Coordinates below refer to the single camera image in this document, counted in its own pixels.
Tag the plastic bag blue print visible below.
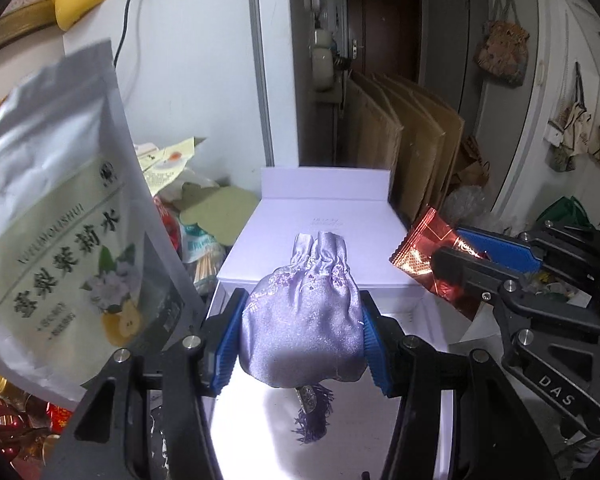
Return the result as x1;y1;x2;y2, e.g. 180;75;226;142
180;222;226;296

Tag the olive green card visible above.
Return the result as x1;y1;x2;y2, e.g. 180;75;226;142
177;182;261;246

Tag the red plastic bag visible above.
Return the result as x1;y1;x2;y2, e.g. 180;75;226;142
152;195;183;261

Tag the green bag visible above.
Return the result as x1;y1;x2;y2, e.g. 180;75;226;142
535;196;593;233

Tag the brown patterned tote bag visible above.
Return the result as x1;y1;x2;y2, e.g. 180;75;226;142
472;0;531;88

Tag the cream rice cooker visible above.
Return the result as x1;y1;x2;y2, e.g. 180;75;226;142
310;30;337;92

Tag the brown cardboard box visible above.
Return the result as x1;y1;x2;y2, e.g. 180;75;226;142
455;135;491;186

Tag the dark brown door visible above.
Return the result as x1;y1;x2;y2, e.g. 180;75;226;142
345;0;423;83

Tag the pile of red ornaments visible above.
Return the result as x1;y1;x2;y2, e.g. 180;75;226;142
0;365;81;480

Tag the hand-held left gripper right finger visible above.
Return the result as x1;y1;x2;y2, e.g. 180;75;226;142
360;290;561;480

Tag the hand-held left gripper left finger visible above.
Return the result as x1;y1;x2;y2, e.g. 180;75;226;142
40;287;251;480

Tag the white fridge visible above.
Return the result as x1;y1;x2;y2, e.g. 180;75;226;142
62;0;301;241

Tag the black cable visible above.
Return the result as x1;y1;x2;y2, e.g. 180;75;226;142
112;0;148;66

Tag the crumpled printed leaflet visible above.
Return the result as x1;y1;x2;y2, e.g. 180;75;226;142
135;136;208;196

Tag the clear crumpled plastic bag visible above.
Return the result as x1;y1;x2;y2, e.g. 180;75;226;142
442;185;496;226

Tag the purple satin drawstring pouch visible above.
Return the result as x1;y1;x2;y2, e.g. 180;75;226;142
239;231;367;443

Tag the red foil packet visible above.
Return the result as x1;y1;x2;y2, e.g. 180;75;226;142
389;206;486;321

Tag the white gift box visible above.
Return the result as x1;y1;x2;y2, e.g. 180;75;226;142
200;166;473;480

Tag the stack of flattened cardboard boxes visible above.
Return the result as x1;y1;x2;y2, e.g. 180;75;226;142
342;70;466;226

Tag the silver tea pouch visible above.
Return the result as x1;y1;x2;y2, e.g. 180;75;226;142
0;40;206;408

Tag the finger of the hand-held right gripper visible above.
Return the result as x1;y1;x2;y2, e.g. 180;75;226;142
455;220;600;306
431;246;600;343

